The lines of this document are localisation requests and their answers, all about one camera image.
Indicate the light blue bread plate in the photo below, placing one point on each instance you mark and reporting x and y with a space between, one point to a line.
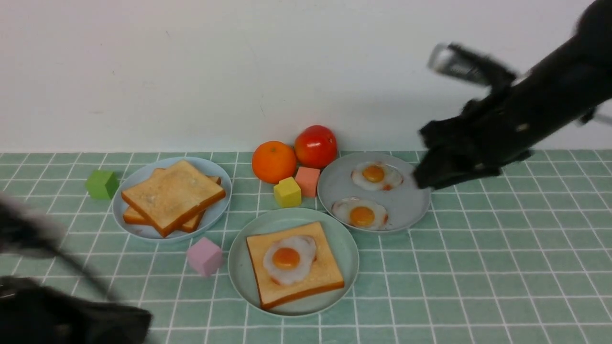
211 216

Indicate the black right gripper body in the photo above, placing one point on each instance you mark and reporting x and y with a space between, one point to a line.
453 153

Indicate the yellow foam cube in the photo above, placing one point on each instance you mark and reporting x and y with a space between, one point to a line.
287 193

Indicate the orange fruit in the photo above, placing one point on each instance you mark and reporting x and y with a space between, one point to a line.
273 161

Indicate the fried egg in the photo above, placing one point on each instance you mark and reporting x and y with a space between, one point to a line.
360 213
289 260
376 176

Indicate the grey egg plate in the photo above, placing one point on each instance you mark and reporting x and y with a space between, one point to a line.
406 204

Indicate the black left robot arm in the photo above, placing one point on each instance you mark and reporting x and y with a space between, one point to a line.
33 313

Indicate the pink foam cube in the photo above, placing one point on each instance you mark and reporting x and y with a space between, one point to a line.
205 257

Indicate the green foam cube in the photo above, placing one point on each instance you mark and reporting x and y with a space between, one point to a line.
102 184

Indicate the red tomato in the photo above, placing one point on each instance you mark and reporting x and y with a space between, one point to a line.
316 147

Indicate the salmon foam cube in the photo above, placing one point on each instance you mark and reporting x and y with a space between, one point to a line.
307 179

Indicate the green centre plate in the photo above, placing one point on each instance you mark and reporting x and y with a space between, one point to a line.
341 242

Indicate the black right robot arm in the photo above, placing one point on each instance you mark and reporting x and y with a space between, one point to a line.
520 111

